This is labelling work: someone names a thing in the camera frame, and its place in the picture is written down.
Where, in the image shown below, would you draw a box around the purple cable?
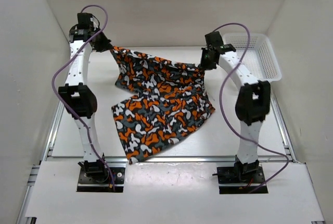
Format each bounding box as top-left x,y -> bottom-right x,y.
51,5 -> 117,192
210,22 -> 291,193

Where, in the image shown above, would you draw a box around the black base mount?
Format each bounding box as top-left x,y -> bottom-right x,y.
212,160 -> 268,195
76,161 -> 126,193

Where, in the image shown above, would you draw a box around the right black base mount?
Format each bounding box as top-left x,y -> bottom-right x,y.
212,160 -> 268,195

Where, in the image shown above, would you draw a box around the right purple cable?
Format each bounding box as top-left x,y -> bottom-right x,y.
210,22 -> 291,193

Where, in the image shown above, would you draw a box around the orange camouflage patterned shorts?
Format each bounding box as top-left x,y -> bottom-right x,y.
110,46 -> 215,164

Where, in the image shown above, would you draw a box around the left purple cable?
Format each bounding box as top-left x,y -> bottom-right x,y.
51,5 -> 117,192

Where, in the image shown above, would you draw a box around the white plastic mesh basket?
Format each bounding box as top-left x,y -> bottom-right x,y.
223,33 -> 282,82

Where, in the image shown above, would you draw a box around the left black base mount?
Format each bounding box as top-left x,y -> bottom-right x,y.
76,161 -> 126,193

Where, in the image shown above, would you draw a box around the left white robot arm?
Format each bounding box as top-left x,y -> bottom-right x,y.
58,12 -> 112,182

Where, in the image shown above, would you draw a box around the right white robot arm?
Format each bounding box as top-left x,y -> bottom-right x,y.
200,31 -> 271,182

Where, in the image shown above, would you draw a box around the aluminium front rail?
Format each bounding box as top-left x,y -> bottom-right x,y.
46,156 -> 286,163

